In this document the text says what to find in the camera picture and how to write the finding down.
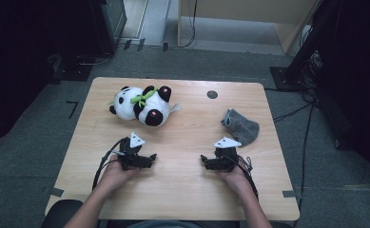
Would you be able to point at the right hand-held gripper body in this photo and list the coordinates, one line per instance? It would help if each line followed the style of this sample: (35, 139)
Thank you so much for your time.
(225, 158)

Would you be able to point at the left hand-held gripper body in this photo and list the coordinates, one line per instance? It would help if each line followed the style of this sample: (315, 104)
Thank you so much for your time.
(132, 158)

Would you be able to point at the grey towel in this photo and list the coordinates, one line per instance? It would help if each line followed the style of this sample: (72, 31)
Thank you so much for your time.
(243, 128)

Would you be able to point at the panda plush toy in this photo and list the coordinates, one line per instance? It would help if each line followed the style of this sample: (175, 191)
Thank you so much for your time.
(128, 106)

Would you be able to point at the person's left hand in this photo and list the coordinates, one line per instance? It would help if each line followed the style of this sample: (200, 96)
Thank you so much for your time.
(116, 175)

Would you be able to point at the person's right hand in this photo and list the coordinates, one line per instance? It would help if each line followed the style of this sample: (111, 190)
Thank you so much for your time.
(238, 179)

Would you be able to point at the dark round table grommet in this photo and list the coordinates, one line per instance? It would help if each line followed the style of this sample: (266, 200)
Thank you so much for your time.
(211, 94)

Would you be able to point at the person's dark clothing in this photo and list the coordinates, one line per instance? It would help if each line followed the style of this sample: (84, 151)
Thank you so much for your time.
(173, 224)

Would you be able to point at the grey tape strip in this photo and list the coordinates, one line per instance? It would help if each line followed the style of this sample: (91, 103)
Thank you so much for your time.
(289, 193)
(56, 192)

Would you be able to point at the black metal stand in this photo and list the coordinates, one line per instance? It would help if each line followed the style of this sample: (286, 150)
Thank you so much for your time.
(287, 77)

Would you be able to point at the dark floor tape piece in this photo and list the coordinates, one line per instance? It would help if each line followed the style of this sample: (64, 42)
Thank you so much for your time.
(165, 47)
(141, 44)
(127, 44)

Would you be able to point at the dark cabinet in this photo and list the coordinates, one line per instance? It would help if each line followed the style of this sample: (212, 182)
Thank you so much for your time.
(109, 25)

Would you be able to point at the dark curtain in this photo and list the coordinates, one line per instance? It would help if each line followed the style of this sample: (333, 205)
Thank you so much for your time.
(14, 63)
(357, 79)

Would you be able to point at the light wooden cabinet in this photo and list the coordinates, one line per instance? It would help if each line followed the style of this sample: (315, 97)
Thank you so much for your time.
(236, 6)

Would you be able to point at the black floor base plate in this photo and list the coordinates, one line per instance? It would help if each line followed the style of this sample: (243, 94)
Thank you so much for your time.
(74, 71)

